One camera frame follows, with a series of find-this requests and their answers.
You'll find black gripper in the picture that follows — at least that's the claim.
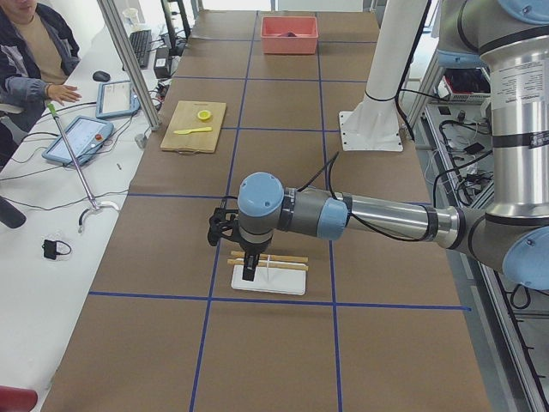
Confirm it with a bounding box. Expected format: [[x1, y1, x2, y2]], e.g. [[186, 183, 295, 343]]
[[238, 233, 271, 282]]

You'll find pink cloth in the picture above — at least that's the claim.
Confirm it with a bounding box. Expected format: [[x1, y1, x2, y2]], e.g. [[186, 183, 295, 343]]
[[278, 32, 298, 38]]

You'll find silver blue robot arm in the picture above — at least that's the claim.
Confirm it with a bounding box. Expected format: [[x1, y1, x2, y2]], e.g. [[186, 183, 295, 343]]
[[238, 1, 548, 290]]

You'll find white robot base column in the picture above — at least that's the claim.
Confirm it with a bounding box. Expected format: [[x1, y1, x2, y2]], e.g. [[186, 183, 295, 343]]
[[339, 0, 430, 152]]

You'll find person's hand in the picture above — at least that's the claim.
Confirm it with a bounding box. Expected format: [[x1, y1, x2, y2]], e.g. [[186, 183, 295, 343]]
[[45, 84, 81, 106]]

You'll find yellow plastic knife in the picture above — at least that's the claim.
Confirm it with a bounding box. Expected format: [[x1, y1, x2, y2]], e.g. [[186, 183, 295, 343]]
[[173, 126, 213, 136]]

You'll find yellow lemon slice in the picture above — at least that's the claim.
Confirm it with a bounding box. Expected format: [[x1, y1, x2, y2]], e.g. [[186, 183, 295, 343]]
[[196, 110, 212, 121]]

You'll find wooden cutting board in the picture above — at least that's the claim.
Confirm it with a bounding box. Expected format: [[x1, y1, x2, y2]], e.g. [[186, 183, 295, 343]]
[[160, 100, 226, 154]]

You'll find metal reacher grabber stick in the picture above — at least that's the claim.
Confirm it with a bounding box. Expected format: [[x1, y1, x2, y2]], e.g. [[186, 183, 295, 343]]
[[46, 103, 121, 233]]

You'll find black small clip device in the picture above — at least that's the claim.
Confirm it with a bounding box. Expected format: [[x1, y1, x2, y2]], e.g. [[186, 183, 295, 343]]
[[42, 239, 72, 260]]

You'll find near blue teach pendant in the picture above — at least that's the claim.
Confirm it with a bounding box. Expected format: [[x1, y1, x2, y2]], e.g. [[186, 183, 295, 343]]
[[42, 116, 114, 165]]

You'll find blue teach pendant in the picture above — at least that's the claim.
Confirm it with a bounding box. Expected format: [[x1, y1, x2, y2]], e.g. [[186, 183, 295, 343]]
[[42, 116, 114, 165], [95, 80, 140, 119]]

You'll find far blue teach pendant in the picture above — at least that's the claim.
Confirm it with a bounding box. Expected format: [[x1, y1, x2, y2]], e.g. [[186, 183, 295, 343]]
[[95, 80, 140, 119]]

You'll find black power adapter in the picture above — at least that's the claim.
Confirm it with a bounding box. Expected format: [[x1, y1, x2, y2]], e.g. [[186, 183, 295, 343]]
[[154, 46, 172, 79]]

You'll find pink plastic bin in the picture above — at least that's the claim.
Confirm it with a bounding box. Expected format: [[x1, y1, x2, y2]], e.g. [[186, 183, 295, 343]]
[[261, 16, 318, 55]]

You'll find black computer mouse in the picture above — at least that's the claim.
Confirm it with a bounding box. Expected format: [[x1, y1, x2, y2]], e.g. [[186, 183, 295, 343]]
[[93, 70, 111, 82]]

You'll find black keyboard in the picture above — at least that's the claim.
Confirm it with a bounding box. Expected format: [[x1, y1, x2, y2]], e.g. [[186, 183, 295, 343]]
[[129, 29, 152, 69]]

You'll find red cylinder object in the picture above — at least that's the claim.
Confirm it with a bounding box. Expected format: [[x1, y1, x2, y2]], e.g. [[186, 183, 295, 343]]
[[0, 385, 38, 412]]

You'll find seated person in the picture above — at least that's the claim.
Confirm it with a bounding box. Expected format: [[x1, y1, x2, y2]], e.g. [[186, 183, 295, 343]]
[[0, 0, 82, 168]]

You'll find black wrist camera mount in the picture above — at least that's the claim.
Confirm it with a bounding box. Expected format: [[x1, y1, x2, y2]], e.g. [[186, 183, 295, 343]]
[[207, 196, 241, 246]]

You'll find aluminium frame post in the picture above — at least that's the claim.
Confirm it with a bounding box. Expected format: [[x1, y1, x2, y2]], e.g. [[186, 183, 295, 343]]
[[97, 0, 160, 131]]

